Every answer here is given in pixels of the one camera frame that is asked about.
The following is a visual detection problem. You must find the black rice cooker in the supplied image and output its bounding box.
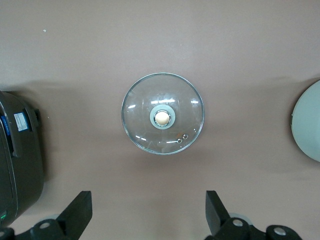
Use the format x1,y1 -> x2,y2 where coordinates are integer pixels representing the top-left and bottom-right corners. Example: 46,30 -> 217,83
0,90 -> 45,229

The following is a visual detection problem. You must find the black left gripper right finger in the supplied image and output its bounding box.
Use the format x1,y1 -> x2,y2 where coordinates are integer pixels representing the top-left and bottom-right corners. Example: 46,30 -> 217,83
203,190 -> 301,240

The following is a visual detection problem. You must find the brown table cover sheet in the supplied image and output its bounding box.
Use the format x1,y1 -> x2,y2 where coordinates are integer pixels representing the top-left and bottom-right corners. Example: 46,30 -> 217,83
0,0 -> 320,240

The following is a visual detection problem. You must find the steel pot with pale handles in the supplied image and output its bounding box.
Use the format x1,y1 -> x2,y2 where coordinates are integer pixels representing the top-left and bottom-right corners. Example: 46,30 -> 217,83
290,79 -> 320,162

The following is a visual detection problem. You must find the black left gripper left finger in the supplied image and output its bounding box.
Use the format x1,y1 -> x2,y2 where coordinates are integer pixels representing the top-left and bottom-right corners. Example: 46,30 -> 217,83
0,190 -> 93,240

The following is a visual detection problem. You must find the glass lid with round knob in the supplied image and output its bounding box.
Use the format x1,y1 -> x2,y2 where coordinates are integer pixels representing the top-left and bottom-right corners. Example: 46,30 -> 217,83
121,72 -> 206,156

